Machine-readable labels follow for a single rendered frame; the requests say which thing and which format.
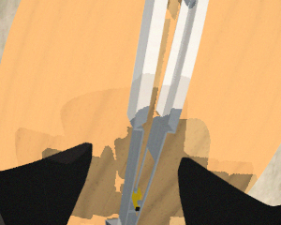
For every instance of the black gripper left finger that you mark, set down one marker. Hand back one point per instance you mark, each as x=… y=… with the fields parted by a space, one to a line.
x=45 y=191

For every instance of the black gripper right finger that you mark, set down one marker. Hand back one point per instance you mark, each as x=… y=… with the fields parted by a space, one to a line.
x=208 y=200

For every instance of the light orange wooden board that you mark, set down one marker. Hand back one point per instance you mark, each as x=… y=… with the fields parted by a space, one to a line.
x=65 y=79

